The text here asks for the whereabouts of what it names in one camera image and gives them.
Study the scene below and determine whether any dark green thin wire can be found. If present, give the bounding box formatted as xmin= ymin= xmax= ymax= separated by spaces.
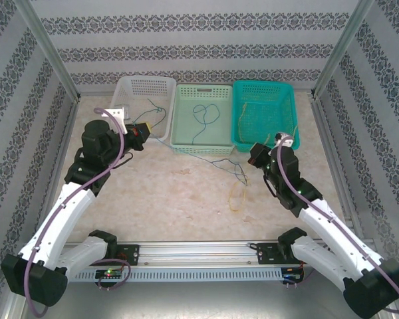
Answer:
xmin=150 ymin=110 xmax=168 ymax=130

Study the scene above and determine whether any tan yellow thin wire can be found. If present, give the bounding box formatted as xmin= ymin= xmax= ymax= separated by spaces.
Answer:
xmin=237 ymin=102 xmax=302 ymax=149

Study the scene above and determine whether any white plastic mesh basket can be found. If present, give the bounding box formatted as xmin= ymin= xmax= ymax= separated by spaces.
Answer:
xmin=112 ymin=76 xmax=178 ymax=141

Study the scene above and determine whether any light green plastic basket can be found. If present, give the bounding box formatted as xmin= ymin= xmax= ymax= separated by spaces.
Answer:
xmin=169 ymin=84 xmax=235 ymax=156

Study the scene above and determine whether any teal plastic mesh basket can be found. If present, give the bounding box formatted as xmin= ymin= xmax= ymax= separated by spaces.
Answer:
xmin=231 ymin=79 xmax=302 ymax=154

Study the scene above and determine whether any aluminium side rail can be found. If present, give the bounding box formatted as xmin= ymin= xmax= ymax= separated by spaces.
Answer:
xmin=309 ymin=91 xmax=358 ymax=233
xmin=46 ymin=96 xmax=81 ymax=213

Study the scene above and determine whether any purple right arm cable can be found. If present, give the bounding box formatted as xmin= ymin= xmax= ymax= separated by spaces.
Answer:
xmin=273 ymin=135 xmax=399 ymax=314

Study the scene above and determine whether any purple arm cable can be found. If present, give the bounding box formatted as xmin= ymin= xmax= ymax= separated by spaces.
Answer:
xmin=25 ymin=106 xmax=131 ymax=316
xmin=273 ymin=135 xmax=399 ymax=314

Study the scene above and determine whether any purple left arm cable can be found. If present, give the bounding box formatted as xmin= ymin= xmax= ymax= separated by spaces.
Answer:
xmin=25 ymin=106 xmax=131 ymax=316

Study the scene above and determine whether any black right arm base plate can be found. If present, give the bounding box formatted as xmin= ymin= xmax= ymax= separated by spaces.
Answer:
xmin=255 ymin=242 xmax=307 ymax=266

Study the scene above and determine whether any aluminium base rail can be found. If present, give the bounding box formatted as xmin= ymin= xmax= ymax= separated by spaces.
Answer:
xmin=65 ymin=241 xmax=323 ymax=267

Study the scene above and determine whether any aluminium frame post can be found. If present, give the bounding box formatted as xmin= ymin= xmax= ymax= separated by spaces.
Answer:
xmin=15 ymin=0 xmax=82 ymax=100
xmin=311 ymin=0 xmax=376 ymax=100

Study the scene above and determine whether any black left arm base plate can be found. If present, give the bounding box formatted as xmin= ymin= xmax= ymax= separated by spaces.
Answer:
xmin=114 ymin=244 xmax=141 ymax=266

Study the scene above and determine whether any slotted grey cable duct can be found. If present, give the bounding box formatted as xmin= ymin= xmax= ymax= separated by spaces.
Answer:
xmin=68 ymin=268 xmax=283 ymax=282

